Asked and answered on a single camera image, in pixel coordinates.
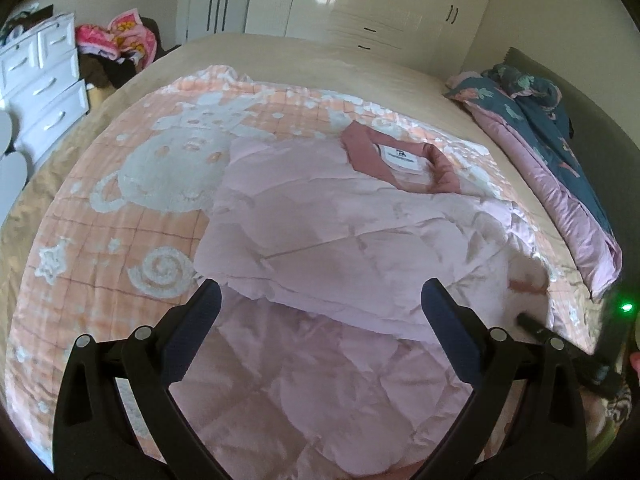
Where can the striped cloth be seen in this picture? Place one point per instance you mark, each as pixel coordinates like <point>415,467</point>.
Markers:
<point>622,405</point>

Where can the white desk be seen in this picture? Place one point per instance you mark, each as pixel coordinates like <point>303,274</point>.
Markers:
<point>10,170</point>

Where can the person's right hand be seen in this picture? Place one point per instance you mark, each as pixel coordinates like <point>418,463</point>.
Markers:
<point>636,362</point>

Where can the white wardrobe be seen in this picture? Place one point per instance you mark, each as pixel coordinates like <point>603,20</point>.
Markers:
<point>380,0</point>

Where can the heap of small items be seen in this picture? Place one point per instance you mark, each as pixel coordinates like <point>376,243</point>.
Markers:
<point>22,22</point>

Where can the pink printed cloth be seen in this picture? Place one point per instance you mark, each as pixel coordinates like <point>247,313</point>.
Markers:
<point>120,35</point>

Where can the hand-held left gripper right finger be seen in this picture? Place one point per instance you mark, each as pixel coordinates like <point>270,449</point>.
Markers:
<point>442,312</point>

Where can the pink quilted jacket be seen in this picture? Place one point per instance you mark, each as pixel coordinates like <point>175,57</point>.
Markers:
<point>350,240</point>

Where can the blue and pink folded quilt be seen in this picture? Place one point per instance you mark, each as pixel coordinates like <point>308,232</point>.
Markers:
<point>550,160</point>

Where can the dark brown clothes pile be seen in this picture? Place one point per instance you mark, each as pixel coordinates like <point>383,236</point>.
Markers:
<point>105,72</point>

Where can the white chest of drawers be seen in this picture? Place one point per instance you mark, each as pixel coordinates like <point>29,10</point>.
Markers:
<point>40,90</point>

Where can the orange patterned blanket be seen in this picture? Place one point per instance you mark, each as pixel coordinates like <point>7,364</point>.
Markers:
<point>125,220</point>

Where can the white door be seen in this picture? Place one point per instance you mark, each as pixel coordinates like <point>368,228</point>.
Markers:
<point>215,0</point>

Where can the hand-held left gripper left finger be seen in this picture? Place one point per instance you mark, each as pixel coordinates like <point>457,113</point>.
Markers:
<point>197,310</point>

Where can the bed with beige sheet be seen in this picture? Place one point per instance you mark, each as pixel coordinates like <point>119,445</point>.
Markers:
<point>300,55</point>

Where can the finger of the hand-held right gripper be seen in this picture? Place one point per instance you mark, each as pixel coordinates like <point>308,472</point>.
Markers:
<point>537,327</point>

